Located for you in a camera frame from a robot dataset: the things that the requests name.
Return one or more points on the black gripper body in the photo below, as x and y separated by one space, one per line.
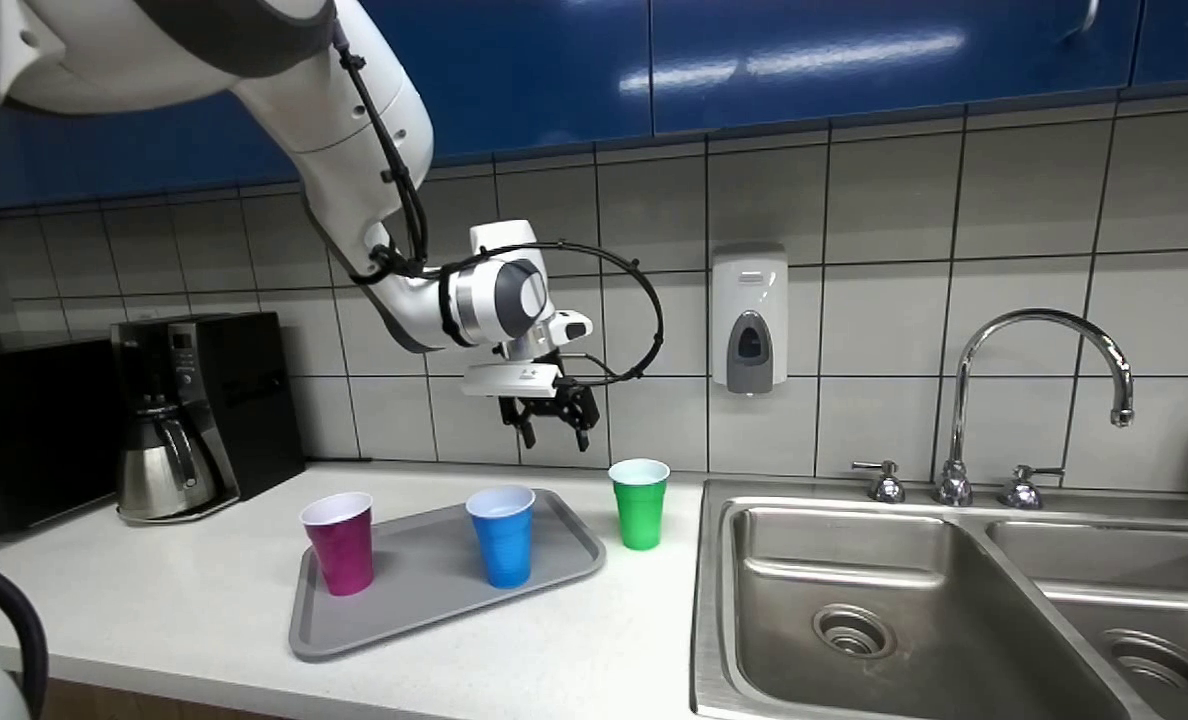
571 402

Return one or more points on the green plastic cup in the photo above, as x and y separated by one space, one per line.
637 488

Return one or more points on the blue plastic cup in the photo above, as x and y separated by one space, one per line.
502 523

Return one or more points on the magenta plastic cup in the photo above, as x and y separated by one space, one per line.
343 540

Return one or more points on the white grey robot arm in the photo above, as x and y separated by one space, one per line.
335 96

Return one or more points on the grey plastic tray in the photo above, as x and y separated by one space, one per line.
431 573

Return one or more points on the stainless steel double sink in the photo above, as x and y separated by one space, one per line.
817 607

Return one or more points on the black coffee maker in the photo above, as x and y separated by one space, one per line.
225 380

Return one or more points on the blue upper cabinets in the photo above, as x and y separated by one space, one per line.
521 78

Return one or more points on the steel coffee carafe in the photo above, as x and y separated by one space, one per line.
162 470

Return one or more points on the black microwave oven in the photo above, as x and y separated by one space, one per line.
63 433

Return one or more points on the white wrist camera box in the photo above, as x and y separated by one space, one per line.
528 380

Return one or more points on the white wall soap dispenser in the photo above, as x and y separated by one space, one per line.
749 323

